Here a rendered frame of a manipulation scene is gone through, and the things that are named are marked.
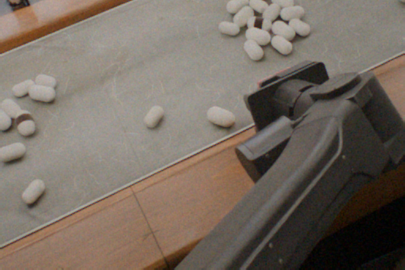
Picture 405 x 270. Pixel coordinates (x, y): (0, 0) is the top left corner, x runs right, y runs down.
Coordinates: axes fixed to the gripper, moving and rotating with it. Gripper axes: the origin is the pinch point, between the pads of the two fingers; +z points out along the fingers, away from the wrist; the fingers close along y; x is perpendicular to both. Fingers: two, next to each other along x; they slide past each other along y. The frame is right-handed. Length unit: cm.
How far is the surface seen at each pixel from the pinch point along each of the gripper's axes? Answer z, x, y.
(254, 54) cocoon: 5.1, -3.9, -2.4
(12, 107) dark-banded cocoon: 11.6, -9.5, 30.0
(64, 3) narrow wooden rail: 22.6, -19.4, 17.6
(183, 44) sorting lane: 12.5, -7.8, 4.9
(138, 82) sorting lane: 10.1, -5.9, 13.3
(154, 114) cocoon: 3.3, -2.5, 13.8
